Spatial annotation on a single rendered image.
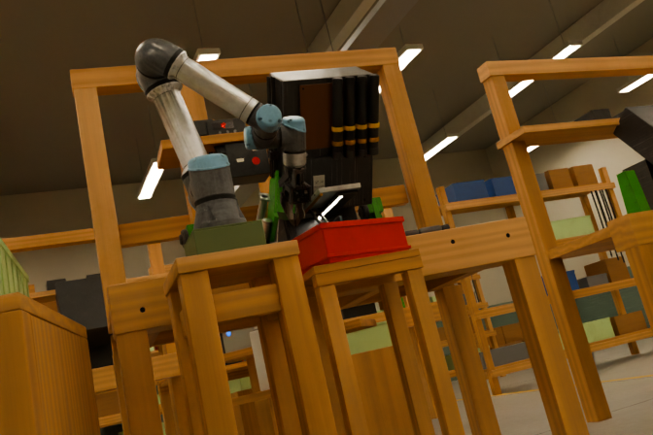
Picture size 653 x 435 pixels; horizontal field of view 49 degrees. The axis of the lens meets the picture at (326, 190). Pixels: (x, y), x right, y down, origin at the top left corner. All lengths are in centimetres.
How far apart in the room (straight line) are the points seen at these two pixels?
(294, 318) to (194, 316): 25
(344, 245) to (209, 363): 57
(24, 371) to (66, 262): 1119
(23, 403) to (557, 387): 179
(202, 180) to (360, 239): 51
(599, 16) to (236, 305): 950
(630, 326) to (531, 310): 629
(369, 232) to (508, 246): 69
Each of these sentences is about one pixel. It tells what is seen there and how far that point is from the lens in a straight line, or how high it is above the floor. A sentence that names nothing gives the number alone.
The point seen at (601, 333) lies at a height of 33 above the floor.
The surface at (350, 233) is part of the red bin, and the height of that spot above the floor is 88.
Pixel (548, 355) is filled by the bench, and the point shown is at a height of 40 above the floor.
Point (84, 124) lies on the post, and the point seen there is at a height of 169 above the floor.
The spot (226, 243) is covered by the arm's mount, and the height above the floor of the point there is 88.
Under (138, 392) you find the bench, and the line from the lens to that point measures 226.
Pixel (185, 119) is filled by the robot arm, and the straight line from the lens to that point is 223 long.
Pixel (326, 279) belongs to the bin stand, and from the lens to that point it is 207.
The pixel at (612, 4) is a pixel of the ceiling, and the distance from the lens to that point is 1079.
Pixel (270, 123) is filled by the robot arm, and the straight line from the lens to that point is 208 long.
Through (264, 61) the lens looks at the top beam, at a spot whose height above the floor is 191.
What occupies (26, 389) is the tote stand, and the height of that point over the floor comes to 59.
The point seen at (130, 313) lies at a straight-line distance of 228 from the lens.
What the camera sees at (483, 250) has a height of 80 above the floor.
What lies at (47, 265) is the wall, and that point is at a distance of 1273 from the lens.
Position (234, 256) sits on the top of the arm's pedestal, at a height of 83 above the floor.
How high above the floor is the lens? 47
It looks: 15 degrees up
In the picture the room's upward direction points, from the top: 13 degrees counter-clockwise
